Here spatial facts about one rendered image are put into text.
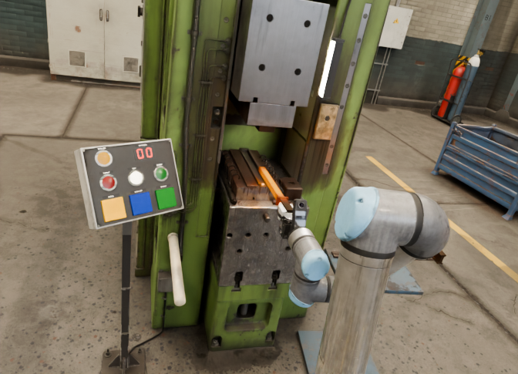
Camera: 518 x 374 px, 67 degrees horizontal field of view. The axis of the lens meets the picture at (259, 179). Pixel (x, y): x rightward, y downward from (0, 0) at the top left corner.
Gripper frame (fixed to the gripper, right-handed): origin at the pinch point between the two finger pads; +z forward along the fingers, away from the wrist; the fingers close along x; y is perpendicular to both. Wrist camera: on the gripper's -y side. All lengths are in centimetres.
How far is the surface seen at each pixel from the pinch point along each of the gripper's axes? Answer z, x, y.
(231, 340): 18, -4, 97
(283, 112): 25.8, 2.0, -27.9
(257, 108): 25.7, -9.2, -28.8
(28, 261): 101, -119, 107
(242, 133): 73, -1, 0
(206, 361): 14, -17, 105
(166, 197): 8.8, -44.0, 4.2
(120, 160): 11, -61, -9
